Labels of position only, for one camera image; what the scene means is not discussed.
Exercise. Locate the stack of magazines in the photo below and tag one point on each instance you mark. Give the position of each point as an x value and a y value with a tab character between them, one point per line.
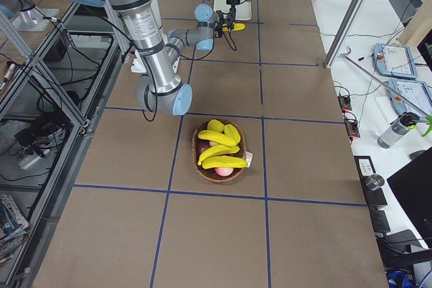
14	227

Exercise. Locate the white basket tag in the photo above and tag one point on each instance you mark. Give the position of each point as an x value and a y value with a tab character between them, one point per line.
248	156

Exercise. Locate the orange circuit board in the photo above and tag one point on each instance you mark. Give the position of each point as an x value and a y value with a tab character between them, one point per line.
350	120

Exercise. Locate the steel cup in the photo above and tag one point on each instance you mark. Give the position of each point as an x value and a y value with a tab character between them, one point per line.
374	182

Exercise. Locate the lower blue teach pendant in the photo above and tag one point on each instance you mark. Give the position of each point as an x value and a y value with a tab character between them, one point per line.
416	91

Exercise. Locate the brown wicker basket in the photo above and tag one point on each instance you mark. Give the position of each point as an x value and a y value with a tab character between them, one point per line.
210	174

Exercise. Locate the black monitor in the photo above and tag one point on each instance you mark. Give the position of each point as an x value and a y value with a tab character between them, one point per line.
411	186

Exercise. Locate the blue teach pendant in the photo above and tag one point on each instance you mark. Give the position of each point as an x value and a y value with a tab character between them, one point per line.
416	91
394	61

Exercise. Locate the pink peach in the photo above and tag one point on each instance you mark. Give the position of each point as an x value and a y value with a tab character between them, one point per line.
224	171

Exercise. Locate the yellow mango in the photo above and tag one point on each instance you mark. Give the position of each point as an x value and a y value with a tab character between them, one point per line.
215	125

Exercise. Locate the dark red apple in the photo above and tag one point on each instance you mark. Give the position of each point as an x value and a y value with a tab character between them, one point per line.
202	146

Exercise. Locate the yellow star fruit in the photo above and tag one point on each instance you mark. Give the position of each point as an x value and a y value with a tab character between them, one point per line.
232	132

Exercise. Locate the yellow banana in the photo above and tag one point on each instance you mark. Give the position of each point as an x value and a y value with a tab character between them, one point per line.
217	137
217	151
224	162
238	27

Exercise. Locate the aluminium frame post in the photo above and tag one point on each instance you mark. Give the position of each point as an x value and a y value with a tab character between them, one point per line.
342	32

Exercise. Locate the reacher grabber stick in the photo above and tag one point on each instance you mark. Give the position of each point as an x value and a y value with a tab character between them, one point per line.
391	90

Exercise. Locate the white bear tray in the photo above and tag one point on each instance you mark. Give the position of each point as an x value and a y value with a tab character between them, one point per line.
243	10

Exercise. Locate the upper blue teach pendant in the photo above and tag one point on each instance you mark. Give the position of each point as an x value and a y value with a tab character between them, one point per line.
394	61

